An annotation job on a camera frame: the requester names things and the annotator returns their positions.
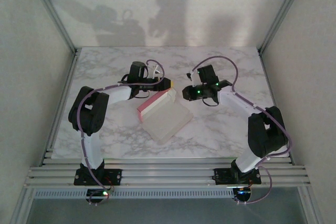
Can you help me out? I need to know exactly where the pink white paper box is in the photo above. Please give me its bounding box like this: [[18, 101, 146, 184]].
[[136, 87, 194, 145]]

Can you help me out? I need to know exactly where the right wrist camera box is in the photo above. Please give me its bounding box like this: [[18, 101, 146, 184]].
[[185, 70, 198, 88]]

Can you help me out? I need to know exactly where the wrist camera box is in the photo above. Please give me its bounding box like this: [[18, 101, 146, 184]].
[[185, 70, 198, 88], [151, 64, 163, 78]]

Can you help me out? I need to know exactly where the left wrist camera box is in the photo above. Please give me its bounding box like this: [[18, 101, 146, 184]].
[[151, 64, 163, 78]]

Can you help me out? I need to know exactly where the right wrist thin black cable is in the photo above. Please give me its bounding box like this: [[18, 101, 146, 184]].
[[202, 98, 220, 107]]

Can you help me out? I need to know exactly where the wrist thin black cable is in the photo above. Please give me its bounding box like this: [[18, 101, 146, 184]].
[[119, 74, 150, 100], [202, 98, 220, 107]]

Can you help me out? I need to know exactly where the left wrist thin black cable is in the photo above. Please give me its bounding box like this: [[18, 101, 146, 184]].
[[119, 74, 150, 100]]

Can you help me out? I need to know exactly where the right aluminium table side rail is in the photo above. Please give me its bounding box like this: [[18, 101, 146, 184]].
[[258, 50, 293, 166]]

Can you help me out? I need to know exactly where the aluminium table side rail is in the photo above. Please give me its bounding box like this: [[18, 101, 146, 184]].
[[40, 50, 81, 167], [258, 50, 293, 166]]

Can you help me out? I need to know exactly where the left aluminium table side rail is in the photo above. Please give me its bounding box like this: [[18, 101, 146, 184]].
[[40, 50, 81, 167]]

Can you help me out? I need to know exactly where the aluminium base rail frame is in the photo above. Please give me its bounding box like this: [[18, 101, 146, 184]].
[[24, 156, 312, 189]]

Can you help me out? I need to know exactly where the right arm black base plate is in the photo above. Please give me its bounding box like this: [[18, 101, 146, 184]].
[[214, 167, 263, 186]]

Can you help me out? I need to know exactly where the grey slotted cable duct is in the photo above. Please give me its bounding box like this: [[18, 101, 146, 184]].
[[33, 188, 236, 200]]

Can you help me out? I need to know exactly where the left aluminium upright post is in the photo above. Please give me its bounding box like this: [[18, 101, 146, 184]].
[[25, 0, 79, 55]]

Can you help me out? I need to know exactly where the aluminium upright post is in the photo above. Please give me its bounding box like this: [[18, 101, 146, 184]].
[[257, 0, 311, 54], [25, 0, 79, 55]]

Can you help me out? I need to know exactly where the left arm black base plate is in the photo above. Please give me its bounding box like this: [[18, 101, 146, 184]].
[[73, 168, 123, 186]]

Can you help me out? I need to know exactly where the right aluminium upright post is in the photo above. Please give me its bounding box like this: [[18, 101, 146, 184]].
[[257, 0, 311, 54]]

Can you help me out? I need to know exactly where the right lower aluminium frame post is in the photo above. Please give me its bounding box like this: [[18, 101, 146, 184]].
[[299, 187, 324, 224]]

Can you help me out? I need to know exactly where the aluminium frame post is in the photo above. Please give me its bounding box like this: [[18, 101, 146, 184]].
[[299, 187, 324, 224], [9, 187, 36, 224]]

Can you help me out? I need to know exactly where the left lower aluminium frame post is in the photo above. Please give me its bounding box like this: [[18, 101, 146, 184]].
[[9, 187, 36, 224]]

